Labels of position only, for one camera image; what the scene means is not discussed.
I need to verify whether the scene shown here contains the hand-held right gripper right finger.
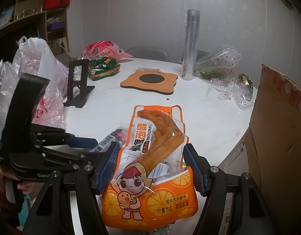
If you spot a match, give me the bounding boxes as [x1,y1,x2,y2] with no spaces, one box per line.
[183,143,278,235]

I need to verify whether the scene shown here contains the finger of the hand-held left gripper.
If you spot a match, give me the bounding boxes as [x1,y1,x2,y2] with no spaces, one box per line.
[41,148,99,168]
[28,124,98,150]

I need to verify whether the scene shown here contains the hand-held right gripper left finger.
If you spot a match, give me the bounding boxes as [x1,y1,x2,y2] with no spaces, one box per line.
[22,141,121,235]

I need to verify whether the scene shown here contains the dark snack packet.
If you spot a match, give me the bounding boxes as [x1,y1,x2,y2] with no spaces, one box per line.
[89,127,129,153]

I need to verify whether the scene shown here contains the orange snack packet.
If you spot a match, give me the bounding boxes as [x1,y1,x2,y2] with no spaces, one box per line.
[101,105,198,229]

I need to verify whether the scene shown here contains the brown cardboard box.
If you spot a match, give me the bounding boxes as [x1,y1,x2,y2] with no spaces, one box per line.
[217,64,301,235]

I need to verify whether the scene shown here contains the person's left hand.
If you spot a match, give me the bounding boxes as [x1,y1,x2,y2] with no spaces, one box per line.
[17,181,33,194]

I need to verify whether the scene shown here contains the clear plastic bag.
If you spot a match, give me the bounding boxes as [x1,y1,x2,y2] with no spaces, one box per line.
[0,59,21,144]

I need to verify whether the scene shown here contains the white plastic bag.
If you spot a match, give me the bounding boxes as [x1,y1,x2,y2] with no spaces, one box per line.
[12,36,69,130]

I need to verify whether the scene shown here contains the black phone stand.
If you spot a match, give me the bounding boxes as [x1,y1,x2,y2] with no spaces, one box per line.
[63,59,95,108]

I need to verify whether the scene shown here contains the white gift bag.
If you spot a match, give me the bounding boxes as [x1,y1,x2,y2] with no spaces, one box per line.
[54,37,69,54]

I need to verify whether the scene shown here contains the wooden trivet with dark disc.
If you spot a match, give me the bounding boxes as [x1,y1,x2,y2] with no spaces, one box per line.
[120,69,177,95]

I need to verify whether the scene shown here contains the pile of green snack packets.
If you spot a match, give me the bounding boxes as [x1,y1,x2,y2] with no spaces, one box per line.
[89,56,121,81]

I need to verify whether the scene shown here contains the crumpled clear plastic wrap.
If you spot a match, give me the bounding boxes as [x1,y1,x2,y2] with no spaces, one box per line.
[206,80,253,110]

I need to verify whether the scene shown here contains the purple box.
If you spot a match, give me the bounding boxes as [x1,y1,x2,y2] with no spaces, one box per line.
[46,17,67,31]

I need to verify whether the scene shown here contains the blue picture board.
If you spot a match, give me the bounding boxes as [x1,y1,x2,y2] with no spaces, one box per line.
[0,6,15,31]

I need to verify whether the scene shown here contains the pink printed plastic bag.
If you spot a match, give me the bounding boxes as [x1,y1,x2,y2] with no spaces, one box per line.
[82,40,134,60]

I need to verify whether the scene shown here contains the gold foil wrapper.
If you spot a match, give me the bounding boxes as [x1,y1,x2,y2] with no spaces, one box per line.
[238,73,253,87]

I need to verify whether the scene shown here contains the polka dot plastic bag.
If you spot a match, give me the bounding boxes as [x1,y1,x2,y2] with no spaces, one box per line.
[193,48,241,79]

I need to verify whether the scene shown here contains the red gift bag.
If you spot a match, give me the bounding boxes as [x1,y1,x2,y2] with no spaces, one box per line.
[43,0,71,11]

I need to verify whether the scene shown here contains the wooden wall shelf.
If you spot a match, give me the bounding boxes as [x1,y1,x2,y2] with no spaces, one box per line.
[0,0,71,64]

